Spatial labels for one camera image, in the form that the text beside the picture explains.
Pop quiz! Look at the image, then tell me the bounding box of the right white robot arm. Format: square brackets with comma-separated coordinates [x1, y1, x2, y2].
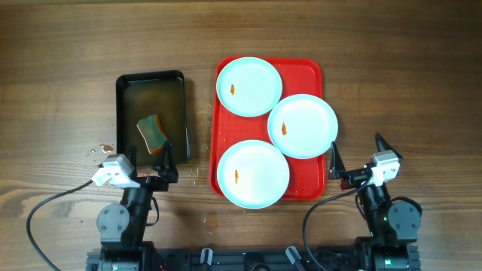
[329, 133, 423, 270]

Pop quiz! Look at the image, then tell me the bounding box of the light blue plate bottom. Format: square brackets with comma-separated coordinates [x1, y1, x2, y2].
[216, 140, 290, 209]

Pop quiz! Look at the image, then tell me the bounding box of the light blue plate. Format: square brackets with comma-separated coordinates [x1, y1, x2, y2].
[216, 140, 290, 209]
[216, 57, 283, 117]
[267, 94, 339, 160]

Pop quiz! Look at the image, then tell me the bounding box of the right black cable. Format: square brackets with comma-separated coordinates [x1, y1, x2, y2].
[302, 176, 374, 271]

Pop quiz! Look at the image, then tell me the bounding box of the red plastic tray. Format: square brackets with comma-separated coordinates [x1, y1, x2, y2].
[209, 56, 325, 201]

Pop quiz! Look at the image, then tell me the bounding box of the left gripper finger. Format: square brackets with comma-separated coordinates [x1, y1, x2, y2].
[151, 141, 177, 174]
[124, 145, 137, 174]

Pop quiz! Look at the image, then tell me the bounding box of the light blue plate top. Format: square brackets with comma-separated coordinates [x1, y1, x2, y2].
[216, 57, 283, 117]

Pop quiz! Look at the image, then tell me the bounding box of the green and orange sponge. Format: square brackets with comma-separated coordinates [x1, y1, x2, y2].
[136, 114, 168, 154]

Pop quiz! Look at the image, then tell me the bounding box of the black rectangular water tray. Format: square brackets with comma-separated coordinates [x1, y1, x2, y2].
[116, 70, 191, 169]

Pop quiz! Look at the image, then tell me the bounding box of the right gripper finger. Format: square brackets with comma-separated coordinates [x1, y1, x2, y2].
[375, 132, 403, 158]
[328, 142, 346, 179]

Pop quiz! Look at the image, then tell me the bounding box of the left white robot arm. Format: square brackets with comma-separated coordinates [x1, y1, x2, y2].
[86, 142, 178, 271]

